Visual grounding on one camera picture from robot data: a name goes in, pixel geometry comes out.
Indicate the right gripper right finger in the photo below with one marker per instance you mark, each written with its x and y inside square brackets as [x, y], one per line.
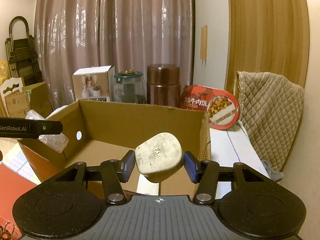
[193, 167]

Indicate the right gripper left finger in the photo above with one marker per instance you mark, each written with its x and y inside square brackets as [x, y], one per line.
[127, 164]

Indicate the beige power adapter plug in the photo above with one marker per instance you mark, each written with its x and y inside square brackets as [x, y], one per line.
[161, 153]

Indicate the clear plastic crinkled pack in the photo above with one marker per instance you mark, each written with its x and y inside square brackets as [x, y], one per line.
[56, 142]

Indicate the flat cardboard pieces stack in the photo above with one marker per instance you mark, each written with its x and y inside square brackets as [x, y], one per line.
[18, 99]

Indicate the brown cardboard box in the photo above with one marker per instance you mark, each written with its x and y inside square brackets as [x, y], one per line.
[98, 131]

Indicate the yellow plastic bag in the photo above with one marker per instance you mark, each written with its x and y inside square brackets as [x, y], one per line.
[4, 72]

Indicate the red printed desk mat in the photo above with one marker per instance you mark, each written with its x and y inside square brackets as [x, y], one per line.
[12, 187]

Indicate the red instant rice bowl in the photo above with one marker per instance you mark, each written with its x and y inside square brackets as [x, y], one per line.
[221, 106]

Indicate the folded black step ladder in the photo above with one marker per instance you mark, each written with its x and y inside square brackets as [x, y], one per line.
[22, 55]

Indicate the glass jar green lid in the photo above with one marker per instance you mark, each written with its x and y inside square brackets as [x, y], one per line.
[129, 87]

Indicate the grey cloth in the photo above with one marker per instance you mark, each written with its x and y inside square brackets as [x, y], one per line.
[273, 175]

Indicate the brown metal thermos canister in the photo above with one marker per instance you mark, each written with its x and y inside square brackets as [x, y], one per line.
[163, 84]

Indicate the white humidifier product box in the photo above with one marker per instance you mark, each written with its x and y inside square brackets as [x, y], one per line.
[94, 83]

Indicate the beige quilted cushion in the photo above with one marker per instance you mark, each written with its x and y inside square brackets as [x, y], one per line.
[270, 109]

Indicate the mauve shiny curtain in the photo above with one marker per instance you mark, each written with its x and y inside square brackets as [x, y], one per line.
[127, 34]

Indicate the wooden door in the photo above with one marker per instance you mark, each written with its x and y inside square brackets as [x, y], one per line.
[268, 36]

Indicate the copper wire napkin holder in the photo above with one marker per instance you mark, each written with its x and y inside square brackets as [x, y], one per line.
[7, 231]

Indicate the wooden wall hook strip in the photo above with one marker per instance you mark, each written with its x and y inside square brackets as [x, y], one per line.
[204, 44]

